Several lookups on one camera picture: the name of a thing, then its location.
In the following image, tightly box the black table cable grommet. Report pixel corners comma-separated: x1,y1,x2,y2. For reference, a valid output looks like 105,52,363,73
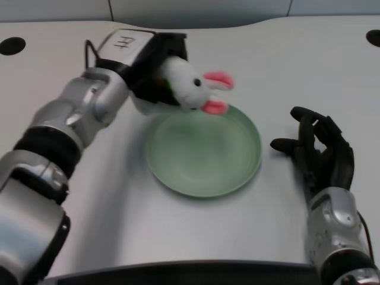
0,36,27,56
366,29,380,47

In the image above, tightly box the black cable on left wrist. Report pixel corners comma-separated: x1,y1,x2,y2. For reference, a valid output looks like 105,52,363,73
85,39,101,71

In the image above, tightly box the green round plate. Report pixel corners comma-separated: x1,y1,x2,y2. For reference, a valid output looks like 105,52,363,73
144,103,263,200

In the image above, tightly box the white rabbit plush doll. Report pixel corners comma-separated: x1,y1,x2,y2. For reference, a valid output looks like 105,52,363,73
131,56,236,116

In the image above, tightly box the dark cable on right arm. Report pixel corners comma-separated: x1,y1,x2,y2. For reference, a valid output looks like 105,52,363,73
357,210,375,264

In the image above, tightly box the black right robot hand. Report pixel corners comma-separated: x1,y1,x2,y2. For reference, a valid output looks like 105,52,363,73
270,106,356,199

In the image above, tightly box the dark robot torso edge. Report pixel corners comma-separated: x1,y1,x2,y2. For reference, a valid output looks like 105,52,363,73
44,260,322,285

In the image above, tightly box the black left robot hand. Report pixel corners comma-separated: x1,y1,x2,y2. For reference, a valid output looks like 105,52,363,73
96,28,189,107

